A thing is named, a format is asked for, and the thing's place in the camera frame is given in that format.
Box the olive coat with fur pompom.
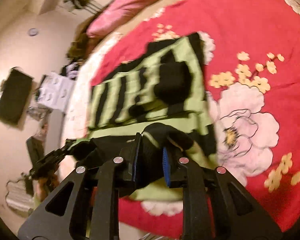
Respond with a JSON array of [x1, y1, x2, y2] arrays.
[[66, 17, 103, 63]]

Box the black television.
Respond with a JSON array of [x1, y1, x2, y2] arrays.
[[0, 67, 34, 125]]

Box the hanging dark clothes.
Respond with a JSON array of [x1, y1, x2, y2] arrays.
[[62, 0, 100, 13]]

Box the pink pillow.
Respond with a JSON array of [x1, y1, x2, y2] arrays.
[[86, 0, 175, 39]]

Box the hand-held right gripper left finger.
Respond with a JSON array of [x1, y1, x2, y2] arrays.
[[17, 132, 143, 240]]

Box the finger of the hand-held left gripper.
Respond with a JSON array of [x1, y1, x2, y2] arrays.
[[54, 140, 77, 160]]

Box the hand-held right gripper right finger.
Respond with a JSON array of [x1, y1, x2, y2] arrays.
[[162, 146, 283, 240]]

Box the white drawer cabinet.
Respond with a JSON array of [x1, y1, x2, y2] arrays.
[[36, 72, 77, 110]]

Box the green black striped frog sweater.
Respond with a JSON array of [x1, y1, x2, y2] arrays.
[[67, 31, 219, 203]]

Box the red floral blanket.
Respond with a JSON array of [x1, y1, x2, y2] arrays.
[[90, 0, 300, 238]]

